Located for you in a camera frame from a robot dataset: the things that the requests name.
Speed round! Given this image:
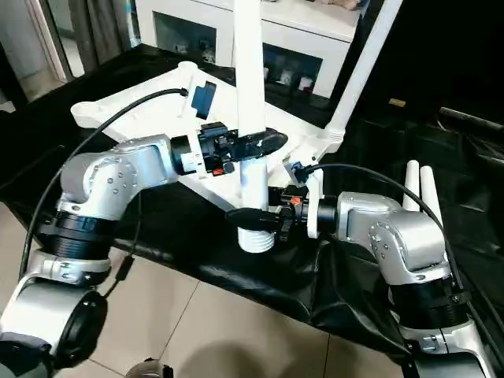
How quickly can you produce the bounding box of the black backdrop cloth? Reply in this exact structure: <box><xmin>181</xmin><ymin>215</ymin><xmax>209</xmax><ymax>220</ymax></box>
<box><xmin>334</xmin><ymin>0</ymin><xmax>504</xmax><ymax>119</ymax></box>

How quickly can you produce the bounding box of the white plastic table top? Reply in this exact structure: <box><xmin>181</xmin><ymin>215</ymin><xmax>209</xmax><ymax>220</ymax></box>
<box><xmin>70</xmin><ymin>61</ymin><xmax>342</xmax><ymax>212</ymax></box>

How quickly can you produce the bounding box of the white cabinet with glass doors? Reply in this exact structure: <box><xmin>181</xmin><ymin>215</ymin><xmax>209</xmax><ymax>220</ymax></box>
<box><xmin>135</xmin><ymin>0</ymin><xmax>359</xmax><ymax>99</ymax></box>

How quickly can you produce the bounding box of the grey curtain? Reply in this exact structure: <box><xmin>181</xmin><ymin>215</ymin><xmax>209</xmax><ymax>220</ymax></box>
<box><xmin>78</xmin><ymin>0</ymin><xmax>135</xmax><ymax>68</ymax></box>

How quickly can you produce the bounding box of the grey robot torso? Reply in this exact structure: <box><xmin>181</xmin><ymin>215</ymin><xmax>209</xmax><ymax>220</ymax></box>
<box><xmin>125</xmin><ymin>357</ymin><xmax>174</xmax><ymax>378</ymax></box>

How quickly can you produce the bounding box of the white plastic table leg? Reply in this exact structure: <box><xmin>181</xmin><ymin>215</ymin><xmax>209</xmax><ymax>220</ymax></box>
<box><xmin>419</xmin><ymin>165</ymin><xmax>444</xmax><ymax>233</ymax></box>
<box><xmin>326</xmin><ymin>0</ymin><xmax>405</xmax><ymax>139</ymax></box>
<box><xmin>232</xmin><ymin>0</ymin><xmax>276</xmax><ymax>253</ymax></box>
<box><xmin>401</xmin><ymin>160</ymin><xmax>422</xmax><ymax>212</ymax></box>

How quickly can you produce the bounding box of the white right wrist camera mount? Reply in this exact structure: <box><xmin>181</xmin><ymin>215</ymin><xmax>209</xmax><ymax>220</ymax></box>
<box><xmin>281</xmin><ymin>159</ymin><xmax>326</xmax><ymax>239</ymax></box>

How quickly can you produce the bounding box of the black mat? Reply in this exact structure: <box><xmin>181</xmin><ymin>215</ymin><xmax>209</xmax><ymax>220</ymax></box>
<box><xmin>0</xmin><ymin>43</ymin><xmax>504</xmax><ymax>355</ymax></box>

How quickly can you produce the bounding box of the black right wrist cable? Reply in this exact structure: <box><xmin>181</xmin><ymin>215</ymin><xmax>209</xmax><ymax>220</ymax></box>
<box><xmin>302</xmin><ymin>163</ymin><xmax>504</xmax><ymax>367</ymax></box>

